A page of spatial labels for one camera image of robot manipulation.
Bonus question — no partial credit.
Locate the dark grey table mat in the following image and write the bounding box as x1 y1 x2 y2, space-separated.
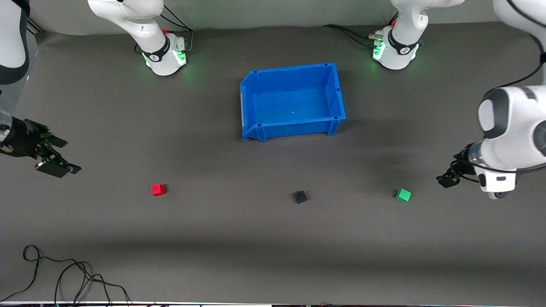
0 19 546 304

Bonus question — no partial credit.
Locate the blue plastic storage bin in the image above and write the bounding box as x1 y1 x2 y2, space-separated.
240 62 346 143

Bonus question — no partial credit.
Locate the loose thin black cable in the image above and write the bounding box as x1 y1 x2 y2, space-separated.
0 245 131 304

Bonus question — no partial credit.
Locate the aluminium frame strut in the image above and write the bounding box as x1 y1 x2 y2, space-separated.
26 15 45 35

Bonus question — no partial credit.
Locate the black right arm base cable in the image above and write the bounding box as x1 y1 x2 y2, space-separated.
136 6 195 54

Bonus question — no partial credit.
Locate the black arm base cable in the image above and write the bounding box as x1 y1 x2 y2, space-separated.
136 6 195 54
322 13 399 48

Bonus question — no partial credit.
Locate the black left arm base cable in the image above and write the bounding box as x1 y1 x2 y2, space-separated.
322 13 399 48

